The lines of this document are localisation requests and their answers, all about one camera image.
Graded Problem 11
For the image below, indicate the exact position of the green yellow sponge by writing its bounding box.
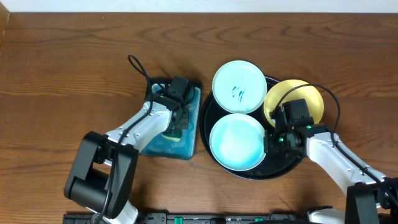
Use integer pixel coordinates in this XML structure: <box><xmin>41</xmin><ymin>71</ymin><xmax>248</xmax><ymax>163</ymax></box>
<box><xmin>162</xmin><ymin>129</ymin><xmax>182</xmax><ymax>142</ymax></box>

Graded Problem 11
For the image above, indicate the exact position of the light blue plate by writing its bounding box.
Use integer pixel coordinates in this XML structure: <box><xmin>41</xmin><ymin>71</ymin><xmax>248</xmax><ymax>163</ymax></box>
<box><xmin>212</xmin><ymin>60</ymin><xmax>267</xmax><ymax>114</ymax></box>
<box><xmin>210</xmin><ymin>113</ymin><xmax>266</xmax><ymax>171</ymax></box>

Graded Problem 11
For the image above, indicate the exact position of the yellow plate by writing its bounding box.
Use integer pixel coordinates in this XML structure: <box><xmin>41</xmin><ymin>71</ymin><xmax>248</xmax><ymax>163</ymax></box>
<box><xmin>263</xmin><ymin>79</ymin><xmax>324</xmax><ymax>127</ymax></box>

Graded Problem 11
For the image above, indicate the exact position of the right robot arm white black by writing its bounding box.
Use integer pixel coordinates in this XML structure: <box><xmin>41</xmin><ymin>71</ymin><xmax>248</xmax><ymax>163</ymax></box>
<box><xmin>264</xmin><ymin>124</ymin><xmax>397</xmax><ymax>223</ymax></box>

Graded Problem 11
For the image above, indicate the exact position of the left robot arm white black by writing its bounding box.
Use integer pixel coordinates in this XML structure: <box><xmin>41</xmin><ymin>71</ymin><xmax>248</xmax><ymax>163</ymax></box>
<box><xmin>64</xmin><ymin>101</ymin><xmax>192</xmax><ymax>223</ymax></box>

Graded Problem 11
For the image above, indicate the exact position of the rectangular tray with soapy water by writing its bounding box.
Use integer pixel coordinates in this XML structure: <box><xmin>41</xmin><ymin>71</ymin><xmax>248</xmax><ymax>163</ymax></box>
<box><xmin>141</xmin><ymin>80</ymin><xmax>202</xmax><ymax>160</ymax></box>

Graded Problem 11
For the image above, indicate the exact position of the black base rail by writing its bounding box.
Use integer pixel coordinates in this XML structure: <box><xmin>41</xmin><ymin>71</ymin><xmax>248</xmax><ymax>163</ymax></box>
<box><xmin>62</xmin><ymin>211</ymin><xmax>358</xmax><ymax>224</ymax></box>

